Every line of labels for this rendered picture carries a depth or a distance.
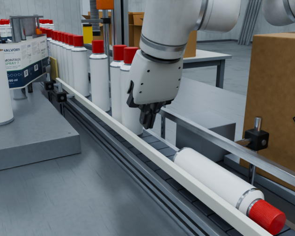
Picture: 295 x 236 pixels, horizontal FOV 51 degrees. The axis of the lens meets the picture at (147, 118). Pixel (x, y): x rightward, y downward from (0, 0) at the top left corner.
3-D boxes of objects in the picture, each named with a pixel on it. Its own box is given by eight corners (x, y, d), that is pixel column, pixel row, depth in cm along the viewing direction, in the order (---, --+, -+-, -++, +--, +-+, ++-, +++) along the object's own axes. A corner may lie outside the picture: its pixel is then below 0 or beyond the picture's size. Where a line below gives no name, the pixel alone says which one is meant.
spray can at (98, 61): (90, 110, 93) (85, 40, 86) (106, 107, 95) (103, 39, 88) (95, 114, 88) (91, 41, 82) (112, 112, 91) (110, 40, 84)
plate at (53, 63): (51, 77, 130) (48, 56, 127) (53, 77, 130) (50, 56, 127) (56, 82, 121) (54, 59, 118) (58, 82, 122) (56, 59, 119)
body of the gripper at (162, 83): (175, 37, 61) (164, 85, 68) (128, 39, 57) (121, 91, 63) (196, 54, 56) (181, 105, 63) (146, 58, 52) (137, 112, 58)
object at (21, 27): (16, 77, 136) (8, 16, 128) (47, 75, 142) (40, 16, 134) (21, 84, 125) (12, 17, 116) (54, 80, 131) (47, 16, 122)
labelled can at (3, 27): (9, 44, 276) (5, 20, 269) (8, 45, 271) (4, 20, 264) (2, 44, 274) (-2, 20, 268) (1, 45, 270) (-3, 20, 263)
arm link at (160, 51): (174, 26, 60) (171, 40, 62) (133, 27, 56) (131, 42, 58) (198, 45, 55) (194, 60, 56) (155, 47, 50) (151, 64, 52)
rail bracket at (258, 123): (218, 207, 55) (225, 120, 50) (248, 195, 59) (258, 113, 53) (231, 217, 53) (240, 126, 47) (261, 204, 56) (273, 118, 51)
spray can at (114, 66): (108, 125, 80) (105, 44, 74) (127, 121, 83) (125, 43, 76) (117, 131, 76) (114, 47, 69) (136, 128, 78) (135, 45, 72)
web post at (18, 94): (12, 97, 106) (3, 41, 100) (26, 95, 108) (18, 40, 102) (13, 100, 103) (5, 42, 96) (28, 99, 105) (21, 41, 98)
